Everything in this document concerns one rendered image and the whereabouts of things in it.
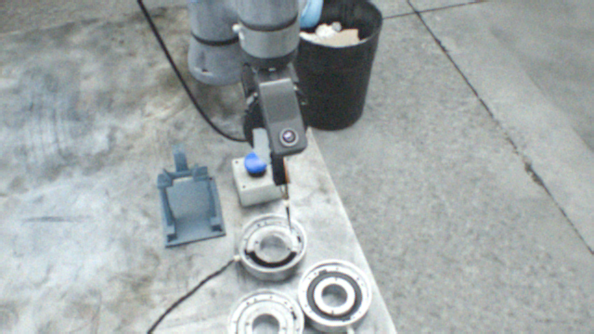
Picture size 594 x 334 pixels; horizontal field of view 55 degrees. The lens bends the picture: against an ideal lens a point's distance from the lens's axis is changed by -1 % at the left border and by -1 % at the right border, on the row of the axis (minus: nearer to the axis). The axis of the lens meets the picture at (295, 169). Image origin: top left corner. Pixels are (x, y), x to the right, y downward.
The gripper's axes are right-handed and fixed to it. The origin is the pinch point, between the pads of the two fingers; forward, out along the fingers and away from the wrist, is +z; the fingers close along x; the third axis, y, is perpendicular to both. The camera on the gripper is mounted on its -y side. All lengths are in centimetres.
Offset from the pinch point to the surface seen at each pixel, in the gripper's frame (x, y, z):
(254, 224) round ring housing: 5.0, -3.8, 10.1
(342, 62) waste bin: -40, 87, 58
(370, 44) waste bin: -50, 89, 54
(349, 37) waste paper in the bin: -46, 100, 58
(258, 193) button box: 3.1, 2.4, 10.2
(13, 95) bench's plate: 46, 42, 13
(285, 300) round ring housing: 3.2, -17.7, 10.1
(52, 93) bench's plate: 39, 40, 13
